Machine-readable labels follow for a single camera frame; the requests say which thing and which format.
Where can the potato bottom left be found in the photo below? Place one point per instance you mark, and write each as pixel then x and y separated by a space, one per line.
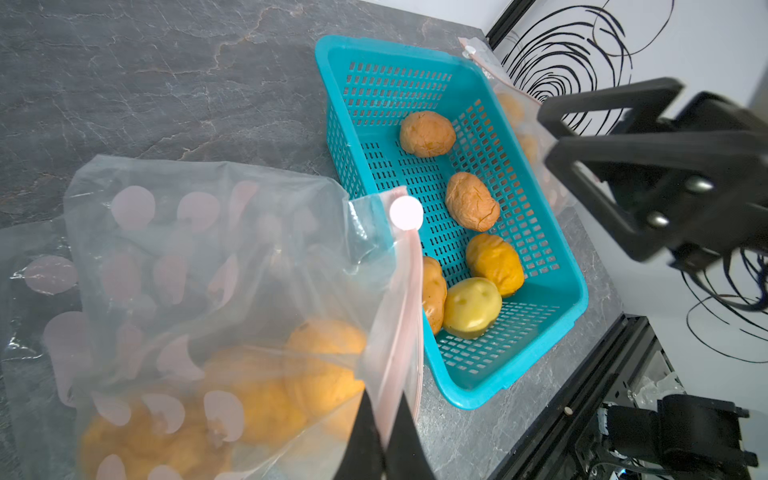
pixel 434 293

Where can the green yellowish potato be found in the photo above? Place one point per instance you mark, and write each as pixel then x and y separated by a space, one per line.
pixel 471 307

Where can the potato top right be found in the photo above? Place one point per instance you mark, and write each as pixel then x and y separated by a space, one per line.
pixel 426 134

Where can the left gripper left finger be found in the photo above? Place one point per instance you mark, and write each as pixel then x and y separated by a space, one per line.
pixel 363 458

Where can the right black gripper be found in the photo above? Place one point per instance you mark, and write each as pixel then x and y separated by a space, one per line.
pixel 695 184

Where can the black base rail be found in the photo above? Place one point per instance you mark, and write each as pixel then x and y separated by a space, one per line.
pixel 565 441

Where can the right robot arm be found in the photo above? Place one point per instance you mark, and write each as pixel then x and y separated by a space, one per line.
pixel 686 436

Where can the potato centre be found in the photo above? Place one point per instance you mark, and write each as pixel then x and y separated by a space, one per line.
pixel 255 377

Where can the potato bottom right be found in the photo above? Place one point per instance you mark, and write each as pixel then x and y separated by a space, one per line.
pixel 321 357

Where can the potato large middle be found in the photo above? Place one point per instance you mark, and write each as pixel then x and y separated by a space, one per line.
pixel 491 257

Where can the teal plastic basket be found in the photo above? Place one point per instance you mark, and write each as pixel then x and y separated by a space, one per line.
pixel 372 86

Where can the clear zipper bag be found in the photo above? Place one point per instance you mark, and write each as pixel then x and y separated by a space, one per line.
pixel 521 112
pixel 37 429
pixel 177 261

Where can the potato right middle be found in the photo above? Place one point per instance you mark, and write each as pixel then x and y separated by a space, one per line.
pixel 470 203

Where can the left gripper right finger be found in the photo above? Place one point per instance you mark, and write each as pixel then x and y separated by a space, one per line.
pixel 404 458

